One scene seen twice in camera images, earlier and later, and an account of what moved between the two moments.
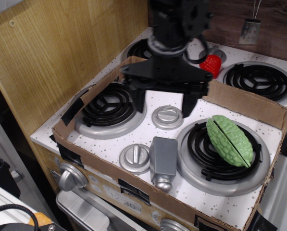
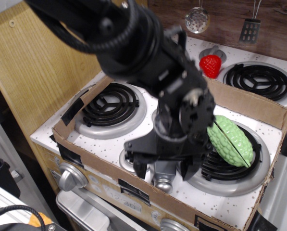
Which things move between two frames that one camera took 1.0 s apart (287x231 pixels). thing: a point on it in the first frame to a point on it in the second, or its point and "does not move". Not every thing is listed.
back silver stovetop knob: x=214 y=50 does not move
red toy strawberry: x=212 y=64 does not move
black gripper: x=166 y=72 to x=174 y=140
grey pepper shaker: x=163 y=158 does not move
